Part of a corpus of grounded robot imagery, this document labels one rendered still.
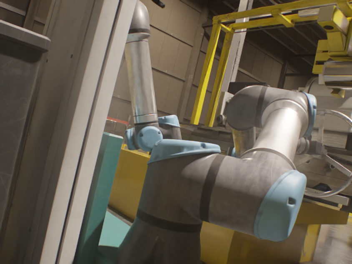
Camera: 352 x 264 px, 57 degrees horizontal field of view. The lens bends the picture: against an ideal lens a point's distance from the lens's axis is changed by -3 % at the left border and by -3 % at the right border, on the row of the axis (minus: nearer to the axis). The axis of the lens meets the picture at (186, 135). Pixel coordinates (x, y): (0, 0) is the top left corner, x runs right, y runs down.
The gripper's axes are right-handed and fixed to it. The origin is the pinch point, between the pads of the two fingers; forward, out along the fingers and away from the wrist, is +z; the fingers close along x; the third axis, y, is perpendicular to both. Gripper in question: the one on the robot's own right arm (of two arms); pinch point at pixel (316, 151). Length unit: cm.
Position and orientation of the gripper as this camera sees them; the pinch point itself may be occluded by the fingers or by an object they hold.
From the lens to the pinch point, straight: 151.8
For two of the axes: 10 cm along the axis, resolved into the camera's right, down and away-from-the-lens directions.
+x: 6.7, 0.1, -7.4
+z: 7.3, 2.0, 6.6
